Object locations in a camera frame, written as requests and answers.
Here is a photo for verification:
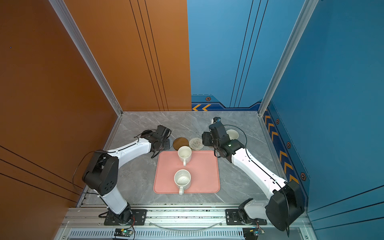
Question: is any left aluminium corner post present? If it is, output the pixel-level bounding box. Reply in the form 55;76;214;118
49;0;124;117

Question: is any white mug purple handle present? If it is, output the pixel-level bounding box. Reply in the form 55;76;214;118
227;129;239;140

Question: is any right aluminium corner post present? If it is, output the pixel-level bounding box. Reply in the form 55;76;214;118
258;0;319;117

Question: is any aluminium front rail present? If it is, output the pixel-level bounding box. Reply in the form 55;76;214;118
59;205;313;230

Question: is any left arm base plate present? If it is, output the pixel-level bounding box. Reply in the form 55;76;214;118
104;209;147;227

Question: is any pink rectangular tray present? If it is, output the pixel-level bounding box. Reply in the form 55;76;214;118
154;151;221;195

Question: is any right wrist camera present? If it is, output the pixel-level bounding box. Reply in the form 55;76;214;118
212;117;221;124

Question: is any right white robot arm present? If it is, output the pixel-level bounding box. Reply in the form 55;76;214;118
202;117;305;232

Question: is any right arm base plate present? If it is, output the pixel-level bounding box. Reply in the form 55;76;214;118
225;209;267;226

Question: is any left green circuit board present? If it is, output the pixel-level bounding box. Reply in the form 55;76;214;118
114;228;135;240

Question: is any right circuit board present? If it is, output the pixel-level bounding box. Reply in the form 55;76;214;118
243;228;265;240

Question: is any cream white mug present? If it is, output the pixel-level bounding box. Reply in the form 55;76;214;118
178;146;192;167

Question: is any plain brown round coaster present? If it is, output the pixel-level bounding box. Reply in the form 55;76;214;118
173;137;189;151

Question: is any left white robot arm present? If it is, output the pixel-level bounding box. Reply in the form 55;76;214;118
82;125;172;225

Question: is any aluminium corner post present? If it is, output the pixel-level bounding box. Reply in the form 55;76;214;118
258;0;319;117
49;0;124;117

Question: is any white patterned round coaster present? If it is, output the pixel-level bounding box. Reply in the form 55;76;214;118
189;138;204;151

